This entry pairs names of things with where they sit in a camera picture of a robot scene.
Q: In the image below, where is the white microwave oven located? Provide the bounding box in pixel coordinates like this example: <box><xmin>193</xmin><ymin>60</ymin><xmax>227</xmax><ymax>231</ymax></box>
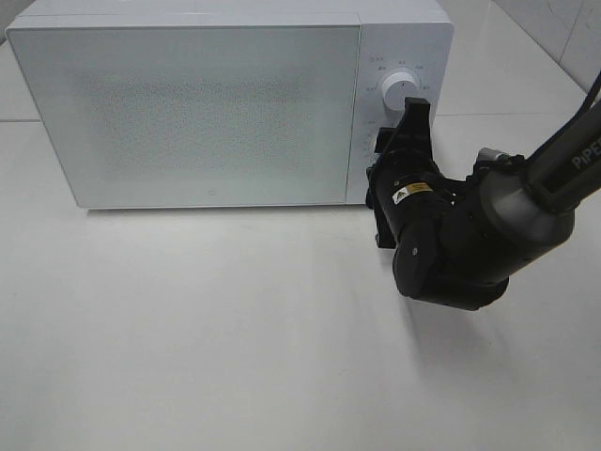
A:
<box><xmin>6</xmin><ymin>1</ymin><xmax>454</xmax><ymax>210</ymax></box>

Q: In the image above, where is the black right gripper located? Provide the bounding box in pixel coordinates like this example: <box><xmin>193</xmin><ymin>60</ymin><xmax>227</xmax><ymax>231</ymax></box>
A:
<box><xmin>365</xmin><ymin>97</ymin><xmax>451</xmax><ymax>249</ymax></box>

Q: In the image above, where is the upper white microwave knob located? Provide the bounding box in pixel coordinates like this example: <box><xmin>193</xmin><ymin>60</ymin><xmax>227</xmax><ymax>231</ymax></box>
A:
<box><xmin>379</xmin><ymin>69</ymin><xmax>421</xmax><ymax>112</ymax></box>

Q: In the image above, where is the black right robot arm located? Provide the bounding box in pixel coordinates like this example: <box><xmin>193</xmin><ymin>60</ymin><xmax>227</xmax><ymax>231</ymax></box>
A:
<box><xmin>365</xmin><ymin>83</ymin><xmax>600</xmax><ymax>311</ymax></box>

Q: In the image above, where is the white microwave door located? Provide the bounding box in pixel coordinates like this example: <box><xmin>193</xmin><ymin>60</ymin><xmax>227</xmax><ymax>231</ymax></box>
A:
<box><xmin>9</xmin><ymin>26</ymin><xmax>359</xmax><ymax>209</ymax></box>

